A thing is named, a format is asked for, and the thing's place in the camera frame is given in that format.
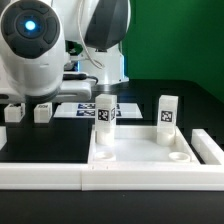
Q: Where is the white square table top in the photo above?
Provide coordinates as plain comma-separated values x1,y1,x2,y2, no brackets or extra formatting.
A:
88,125,199,165

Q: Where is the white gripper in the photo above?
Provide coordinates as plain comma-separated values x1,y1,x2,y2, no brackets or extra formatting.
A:
52,80,92,102

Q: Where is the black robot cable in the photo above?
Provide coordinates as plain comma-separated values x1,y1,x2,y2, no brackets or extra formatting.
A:
63,72,100,85

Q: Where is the white marker sheet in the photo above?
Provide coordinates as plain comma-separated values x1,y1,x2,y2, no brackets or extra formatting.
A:
53,102,143,119

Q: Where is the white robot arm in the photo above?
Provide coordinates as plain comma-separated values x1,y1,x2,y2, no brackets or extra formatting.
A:
0,0,131,104

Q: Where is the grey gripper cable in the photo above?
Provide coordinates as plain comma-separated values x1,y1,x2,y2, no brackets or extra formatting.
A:
77,0,106,70

